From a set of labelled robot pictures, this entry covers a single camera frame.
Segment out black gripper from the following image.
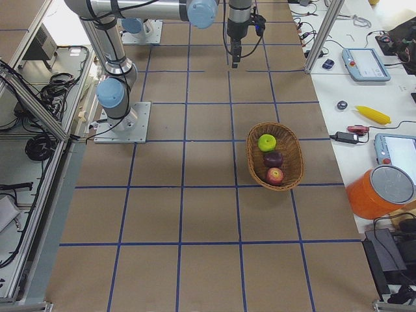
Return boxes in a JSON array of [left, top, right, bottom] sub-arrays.
[[226, 19, 250, 68]]

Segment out green apple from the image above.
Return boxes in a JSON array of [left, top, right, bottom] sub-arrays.
[[257, 133, 277, 152]]

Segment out dark red apple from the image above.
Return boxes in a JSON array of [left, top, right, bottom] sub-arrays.
[[263, 150, 283, 168]]

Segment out red yellow apple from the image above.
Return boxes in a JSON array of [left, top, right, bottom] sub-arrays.
[[265, 167, 284, 186]]

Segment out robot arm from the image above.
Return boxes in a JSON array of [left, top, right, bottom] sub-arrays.
[[65, 1, 218, 125]]

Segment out woven wicker basket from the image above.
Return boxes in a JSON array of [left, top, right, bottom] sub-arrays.
[[246, 122, 304, 191]]

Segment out upper teach pendant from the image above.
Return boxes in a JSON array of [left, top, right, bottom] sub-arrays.
[[341, 48, 391, 82]]

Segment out teach pendant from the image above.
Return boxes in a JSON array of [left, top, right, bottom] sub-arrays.
[[374, 133, 415, 174], [341, 48, 391, 82]]

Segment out black power adapter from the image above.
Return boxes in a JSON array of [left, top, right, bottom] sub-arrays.
[[331, 131, 359, 144]]

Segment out yellow toy corn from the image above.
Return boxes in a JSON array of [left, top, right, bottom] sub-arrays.
[[355, 105, 391, 125]]

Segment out lower teach pendant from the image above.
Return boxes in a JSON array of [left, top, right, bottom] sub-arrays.
[[374, 133, 415, 174]]

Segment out orange bucket with grey lid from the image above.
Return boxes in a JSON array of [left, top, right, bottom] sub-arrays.
[[346, 165, 415, 220]]

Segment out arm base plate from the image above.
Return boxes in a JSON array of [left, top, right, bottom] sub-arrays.
[[119, 18, 163, 46], [93, 102, 151, 144]]

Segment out aluminium frame post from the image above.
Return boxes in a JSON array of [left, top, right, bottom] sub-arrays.
[[304, 0, 345, 73]]

